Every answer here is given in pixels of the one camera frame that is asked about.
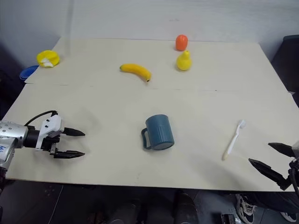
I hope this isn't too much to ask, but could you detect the yellow banana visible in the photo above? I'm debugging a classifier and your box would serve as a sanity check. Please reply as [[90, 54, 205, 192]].
[[120, 63, 152, 83]]

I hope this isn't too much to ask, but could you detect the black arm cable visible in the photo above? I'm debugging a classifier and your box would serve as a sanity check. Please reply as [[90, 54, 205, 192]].
[[24, 110, 58, 127], [288, 168, 299, 194]]

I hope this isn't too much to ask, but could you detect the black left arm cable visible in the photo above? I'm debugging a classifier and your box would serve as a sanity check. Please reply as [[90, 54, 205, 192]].
[[24, 110, 58, 127]]

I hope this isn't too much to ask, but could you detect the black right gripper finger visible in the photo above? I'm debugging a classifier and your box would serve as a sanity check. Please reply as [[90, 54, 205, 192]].
[[268, 142, 295, 158], [248, 158, 292, 191]]

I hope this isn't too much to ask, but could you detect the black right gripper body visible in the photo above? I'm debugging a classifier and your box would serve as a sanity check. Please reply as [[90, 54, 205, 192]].
[[286, 158, 299, 187]]

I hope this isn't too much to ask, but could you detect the blue plate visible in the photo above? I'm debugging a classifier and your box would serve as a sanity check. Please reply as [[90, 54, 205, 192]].
[[19, 65, 40, 81]]

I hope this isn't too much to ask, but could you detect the yellow pear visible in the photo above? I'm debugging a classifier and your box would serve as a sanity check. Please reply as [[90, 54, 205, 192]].
[[176, 50, 193, 71]]

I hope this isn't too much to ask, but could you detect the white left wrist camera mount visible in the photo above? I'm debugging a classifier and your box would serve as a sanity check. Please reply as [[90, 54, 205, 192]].
[[35, 114, 65, 151]]

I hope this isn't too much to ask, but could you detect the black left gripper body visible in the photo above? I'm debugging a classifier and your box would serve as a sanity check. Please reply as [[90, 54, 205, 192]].
[[41, 130, 61, 155]]

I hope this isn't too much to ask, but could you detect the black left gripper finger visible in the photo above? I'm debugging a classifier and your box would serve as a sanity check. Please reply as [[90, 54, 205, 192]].
[[53, 150, 85, 160], [63, 127, 86, 137]]

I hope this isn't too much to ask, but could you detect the blue plastic mug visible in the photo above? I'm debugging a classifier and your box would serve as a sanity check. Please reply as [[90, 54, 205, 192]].
[[141, 114, 175, 151]]

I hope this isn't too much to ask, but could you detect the black and white sneaker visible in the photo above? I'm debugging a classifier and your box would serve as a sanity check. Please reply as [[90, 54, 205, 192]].
[[235, 193, 256, 224]]

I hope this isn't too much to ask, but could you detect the yellow bowl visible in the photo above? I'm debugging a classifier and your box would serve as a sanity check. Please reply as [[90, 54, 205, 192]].
[[36, 49, 61, 68]]

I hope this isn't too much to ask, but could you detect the orange toy fruit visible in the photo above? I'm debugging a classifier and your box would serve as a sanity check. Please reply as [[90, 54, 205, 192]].
[[175, 35, 189, 51]]

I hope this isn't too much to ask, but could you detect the white toothbrush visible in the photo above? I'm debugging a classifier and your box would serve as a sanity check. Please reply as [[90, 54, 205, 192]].
[[221, 119, 247, 161]]

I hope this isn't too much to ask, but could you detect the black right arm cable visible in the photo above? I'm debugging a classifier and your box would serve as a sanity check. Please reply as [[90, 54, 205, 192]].
[[288, 168, 299, 194]]

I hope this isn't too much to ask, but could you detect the dark rounded robot foot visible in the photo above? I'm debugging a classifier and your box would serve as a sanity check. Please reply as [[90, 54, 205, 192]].
[[174, 190, 198, 224]]

